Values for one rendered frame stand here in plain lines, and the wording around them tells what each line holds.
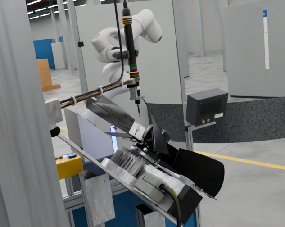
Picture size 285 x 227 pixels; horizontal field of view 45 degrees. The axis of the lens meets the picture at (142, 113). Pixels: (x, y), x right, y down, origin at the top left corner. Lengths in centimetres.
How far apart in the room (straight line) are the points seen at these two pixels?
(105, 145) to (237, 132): 156
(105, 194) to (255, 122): 223
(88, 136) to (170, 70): 188
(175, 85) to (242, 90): 433
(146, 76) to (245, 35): 450
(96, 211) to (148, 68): 247
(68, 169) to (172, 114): 185
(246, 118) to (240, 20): 476
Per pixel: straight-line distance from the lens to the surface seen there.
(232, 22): 801
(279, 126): 348
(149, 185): 124
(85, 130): 216
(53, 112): 106
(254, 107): 336
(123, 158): 147
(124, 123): 151
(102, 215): 144
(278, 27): 757
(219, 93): 230
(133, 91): 155
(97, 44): 174
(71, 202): 197
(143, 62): 366
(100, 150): 223
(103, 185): 140
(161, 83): 379
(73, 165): 187
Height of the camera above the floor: 166
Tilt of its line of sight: 13 degrees down
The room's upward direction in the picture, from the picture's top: 7 degrees counter-clockwise
